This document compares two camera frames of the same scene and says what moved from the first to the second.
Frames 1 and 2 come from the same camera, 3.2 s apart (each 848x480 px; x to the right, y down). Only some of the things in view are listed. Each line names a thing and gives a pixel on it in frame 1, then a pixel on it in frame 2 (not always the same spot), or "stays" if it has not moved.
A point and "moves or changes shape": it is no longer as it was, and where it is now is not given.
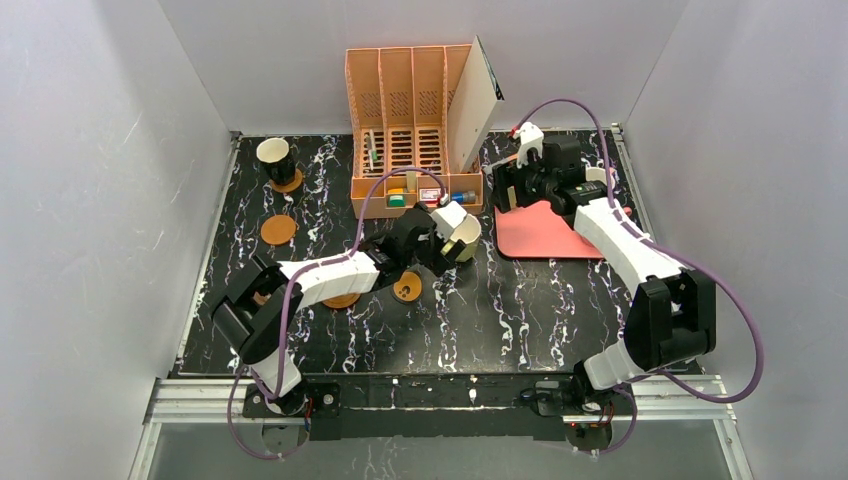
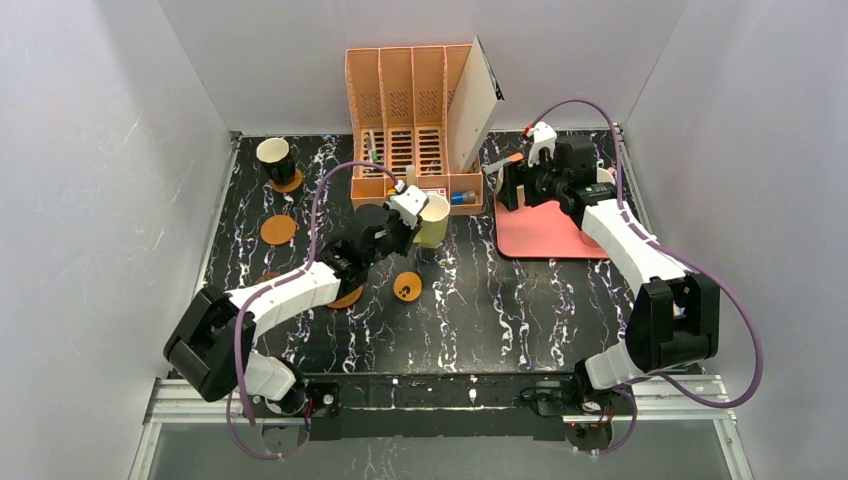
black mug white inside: [275, 154] stays
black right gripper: [506, 187] stays
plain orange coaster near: [278, 229] stays
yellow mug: [468, 231] moves or changes shape
